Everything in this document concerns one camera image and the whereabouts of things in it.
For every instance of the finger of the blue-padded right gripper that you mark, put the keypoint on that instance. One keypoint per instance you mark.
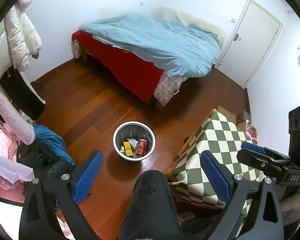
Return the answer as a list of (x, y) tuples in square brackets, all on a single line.
[(259, 161), (254, 148)]

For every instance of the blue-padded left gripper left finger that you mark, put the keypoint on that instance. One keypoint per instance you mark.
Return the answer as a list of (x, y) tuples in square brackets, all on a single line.
[(38, 217)]

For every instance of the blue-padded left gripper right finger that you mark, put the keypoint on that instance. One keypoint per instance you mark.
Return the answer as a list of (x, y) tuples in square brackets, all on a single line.
[(252, 209)]

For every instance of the red soda can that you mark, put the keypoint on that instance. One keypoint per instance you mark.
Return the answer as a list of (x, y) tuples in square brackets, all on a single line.
[(141, 147)]

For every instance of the silver wrapper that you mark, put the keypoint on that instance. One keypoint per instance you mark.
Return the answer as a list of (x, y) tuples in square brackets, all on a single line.
[(133, 142)]

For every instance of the yellow small box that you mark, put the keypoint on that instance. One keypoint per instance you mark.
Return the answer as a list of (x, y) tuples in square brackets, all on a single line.
[(128, 149)]

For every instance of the white round trash bin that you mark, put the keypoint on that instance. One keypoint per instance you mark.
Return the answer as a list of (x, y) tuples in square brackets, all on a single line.
[(136, 130)]

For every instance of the pink plush toy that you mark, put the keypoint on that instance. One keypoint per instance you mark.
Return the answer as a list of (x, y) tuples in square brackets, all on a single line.
[(250, 132)]

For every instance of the green white checkered tablecloth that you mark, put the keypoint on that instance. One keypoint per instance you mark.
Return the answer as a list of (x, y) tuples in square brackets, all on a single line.
[(202, 173)]

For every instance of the flat cardboard piece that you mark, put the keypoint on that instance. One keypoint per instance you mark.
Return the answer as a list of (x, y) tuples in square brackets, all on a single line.
[(225, 112)]

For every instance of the blue jacket pile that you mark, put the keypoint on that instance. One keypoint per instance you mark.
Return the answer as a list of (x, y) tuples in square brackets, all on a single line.
[(54, 141)]

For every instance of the black fuzzy trouser leg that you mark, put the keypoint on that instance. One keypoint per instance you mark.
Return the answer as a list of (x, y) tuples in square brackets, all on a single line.
[(151, 213)]

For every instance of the pink knitted garment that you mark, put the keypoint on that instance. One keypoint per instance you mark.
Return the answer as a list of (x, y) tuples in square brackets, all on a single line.
[(15, 122)]

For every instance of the patterned mattress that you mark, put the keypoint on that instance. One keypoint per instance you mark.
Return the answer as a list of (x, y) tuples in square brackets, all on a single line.
[(167, 88)]

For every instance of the light blue duvet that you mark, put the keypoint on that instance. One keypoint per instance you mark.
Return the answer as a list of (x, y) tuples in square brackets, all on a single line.
[(178, 49)]

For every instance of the white door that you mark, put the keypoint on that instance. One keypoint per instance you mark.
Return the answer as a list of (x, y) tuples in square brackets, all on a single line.
[(250, 44)]

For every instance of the red bed sheet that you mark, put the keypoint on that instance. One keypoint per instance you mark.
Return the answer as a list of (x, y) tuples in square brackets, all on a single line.
[(135, 74)]

